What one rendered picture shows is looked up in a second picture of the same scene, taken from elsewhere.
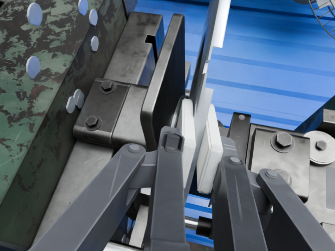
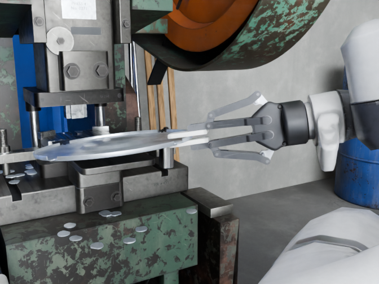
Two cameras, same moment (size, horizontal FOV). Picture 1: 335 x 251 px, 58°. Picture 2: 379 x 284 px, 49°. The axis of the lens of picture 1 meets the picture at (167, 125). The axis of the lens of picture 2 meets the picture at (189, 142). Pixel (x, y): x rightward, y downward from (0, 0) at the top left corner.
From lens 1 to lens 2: 0.65 m
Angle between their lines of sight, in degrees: 56
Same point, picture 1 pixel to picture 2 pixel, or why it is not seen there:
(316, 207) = (102, 41)
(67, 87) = (114, 218)
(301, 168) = (88, 56)
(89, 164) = (131, 187)
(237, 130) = (55, 101)
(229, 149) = (195, 126)
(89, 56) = (79, 223)
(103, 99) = (98, 199)
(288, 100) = not seen: outside the picture
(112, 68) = (57, 211)
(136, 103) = (95, 177)
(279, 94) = not seen: outside the picture
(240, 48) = not seen: outside the picture
